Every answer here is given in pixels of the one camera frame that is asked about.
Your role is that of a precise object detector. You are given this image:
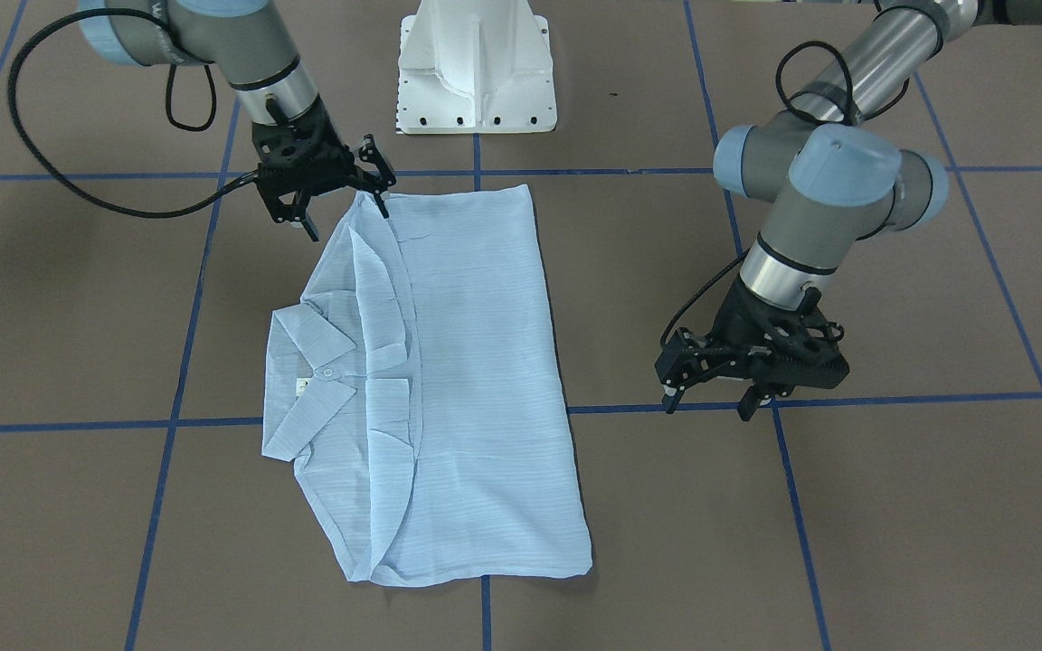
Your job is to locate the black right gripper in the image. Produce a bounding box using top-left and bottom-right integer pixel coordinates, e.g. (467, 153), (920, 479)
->
(251, 107), (397, 227)

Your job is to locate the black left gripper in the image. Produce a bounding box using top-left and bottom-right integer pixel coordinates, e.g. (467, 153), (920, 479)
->
(655, 279), (850, 423)

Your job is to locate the light blue button-up shirt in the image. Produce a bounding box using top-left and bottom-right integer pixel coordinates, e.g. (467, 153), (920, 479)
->
(261, 184), (592, 589)

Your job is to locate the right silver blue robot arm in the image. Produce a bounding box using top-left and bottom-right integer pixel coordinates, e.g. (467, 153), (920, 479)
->
(78, 1), (396, 237)

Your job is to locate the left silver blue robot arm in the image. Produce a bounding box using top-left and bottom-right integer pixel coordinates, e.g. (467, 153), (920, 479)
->
(655, 1), (1042, 420)

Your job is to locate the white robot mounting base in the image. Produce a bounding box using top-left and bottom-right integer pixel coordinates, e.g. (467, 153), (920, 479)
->
(394, 1), (559, 135)

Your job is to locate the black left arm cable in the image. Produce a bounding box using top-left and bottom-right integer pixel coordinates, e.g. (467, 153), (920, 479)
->
(661, 41), (915, 349)

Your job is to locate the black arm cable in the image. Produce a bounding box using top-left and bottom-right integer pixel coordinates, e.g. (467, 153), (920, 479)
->
(7, 7), (261, 220)
(661, 41), (915, 349)

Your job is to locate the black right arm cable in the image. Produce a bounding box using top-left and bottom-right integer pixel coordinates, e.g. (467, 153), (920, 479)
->
(7, 7), (261, 220)

